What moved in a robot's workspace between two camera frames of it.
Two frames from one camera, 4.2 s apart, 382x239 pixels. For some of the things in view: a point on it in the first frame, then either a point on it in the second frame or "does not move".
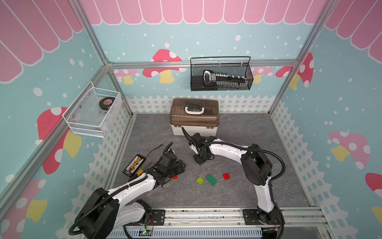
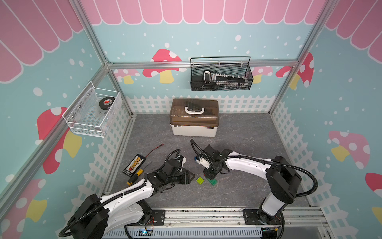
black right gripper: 195,157 → 207,175
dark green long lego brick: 211,179 does not move
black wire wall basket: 221,73 does not move
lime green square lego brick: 200,180 does not move
